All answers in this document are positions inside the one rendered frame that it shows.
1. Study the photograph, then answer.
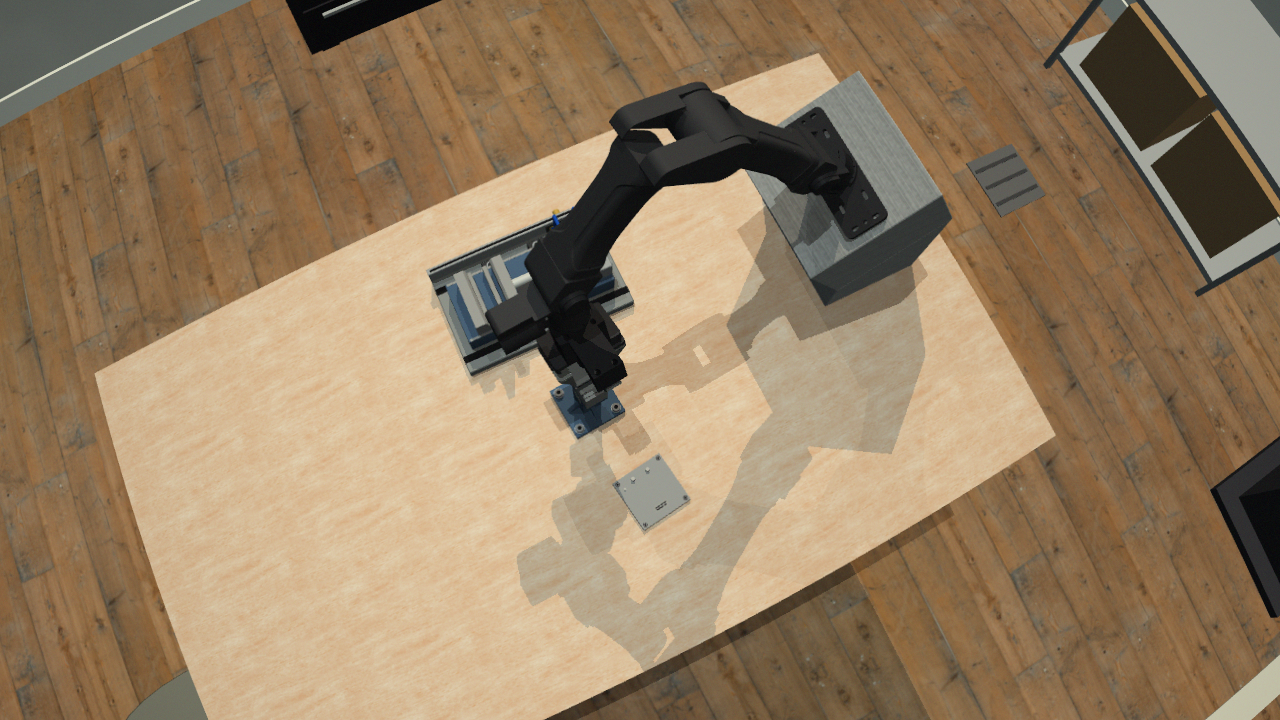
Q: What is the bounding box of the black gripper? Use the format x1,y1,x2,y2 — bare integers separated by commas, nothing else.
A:
536,302,626,387

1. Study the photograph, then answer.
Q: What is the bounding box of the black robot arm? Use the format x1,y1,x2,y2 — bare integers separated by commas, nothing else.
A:
485,82,888,393

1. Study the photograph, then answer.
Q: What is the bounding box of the grey flat bar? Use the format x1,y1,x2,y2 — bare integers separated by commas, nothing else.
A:
483,265,502,305
467,272,492,331

